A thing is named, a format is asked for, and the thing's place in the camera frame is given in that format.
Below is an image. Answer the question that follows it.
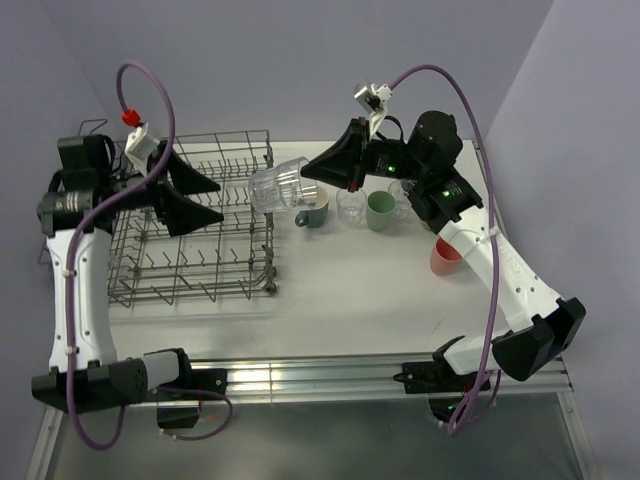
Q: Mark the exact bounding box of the green ceramic cup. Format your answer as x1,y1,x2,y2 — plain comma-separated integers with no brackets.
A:
366,191,396,232

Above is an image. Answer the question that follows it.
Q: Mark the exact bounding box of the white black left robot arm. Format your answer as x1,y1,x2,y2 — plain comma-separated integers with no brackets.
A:
31,135,224,414

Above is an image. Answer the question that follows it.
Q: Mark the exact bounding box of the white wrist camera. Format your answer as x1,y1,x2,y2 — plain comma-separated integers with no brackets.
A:
354,81,393,137
121,109,161,176

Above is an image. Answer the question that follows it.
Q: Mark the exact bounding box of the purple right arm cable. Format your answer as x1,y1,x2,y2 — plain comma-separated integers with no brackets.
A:
389,64,504,437

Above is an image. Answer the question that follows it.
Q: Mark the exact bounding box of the pink cup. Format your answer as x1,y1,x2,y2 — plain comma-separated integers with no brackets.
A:
430,238,463,276

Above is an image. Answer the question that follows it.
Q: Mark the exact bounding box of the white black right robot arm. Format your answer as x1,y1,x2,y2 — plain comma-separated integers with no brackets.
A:
301,111,586,381

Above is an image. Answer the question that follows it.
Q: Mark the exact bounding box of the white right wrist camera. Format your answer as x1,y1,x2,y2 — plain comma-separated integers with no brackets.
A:
354,81,393,137

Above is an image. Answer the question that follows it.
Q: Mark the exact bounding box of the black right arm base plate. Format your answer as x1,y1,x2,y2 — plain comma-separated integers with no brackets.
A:
393,360,477,394

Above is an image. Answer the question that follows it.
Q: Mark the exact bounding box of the clear faceted glass tumbler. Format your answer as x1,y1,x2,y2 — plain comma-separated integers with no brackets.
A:
249,157,325,214

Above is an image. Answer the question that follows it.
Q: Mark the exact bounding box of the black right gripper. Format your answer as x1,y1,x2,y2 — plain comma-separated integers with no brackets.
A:
300,117,427,193

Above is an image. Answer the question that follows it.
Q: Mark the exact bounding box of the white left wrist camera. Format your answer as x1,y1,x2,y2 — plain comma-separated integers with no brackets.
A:
121,109,161,176

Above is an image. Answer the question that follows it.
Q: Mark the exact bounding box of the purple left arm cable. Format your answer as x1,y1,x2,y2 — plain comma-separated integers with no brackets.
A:
64,60,234,451

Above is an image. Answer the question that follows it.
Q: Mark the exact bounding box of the aluminium mounting rail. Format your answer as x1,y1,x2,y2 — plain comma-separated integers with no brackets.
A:
47,349,574,409

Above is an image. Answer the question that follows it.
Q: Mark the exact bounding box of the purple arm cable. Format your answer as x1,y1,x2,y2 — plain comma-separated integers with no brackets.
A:
389,64,504,437
64,60,234,451

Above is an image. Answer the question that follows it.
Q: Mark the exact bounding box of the clear glass mug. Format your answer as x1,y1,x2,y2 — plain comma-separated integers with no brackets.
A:
388,179,414,220

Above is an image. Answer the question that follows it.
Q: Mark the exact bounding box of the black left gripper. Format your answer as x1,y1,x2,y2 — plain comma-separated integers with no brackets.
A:
100,141,223,236

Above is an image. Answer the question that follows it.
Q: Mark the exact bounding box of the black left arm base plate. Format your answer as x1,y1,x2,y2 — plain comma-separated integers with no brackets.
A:
145,368,229,436

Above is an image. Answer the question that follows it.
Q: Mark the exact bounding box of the grey wire dish rack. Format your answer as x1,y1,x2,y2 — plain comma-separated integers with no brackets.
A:
38,118,280,308

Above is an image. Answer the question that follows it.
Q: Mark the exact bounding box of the grey-blue mug cream inside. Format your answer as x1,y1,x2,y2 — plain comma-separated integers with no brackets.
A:
294,187,329,228

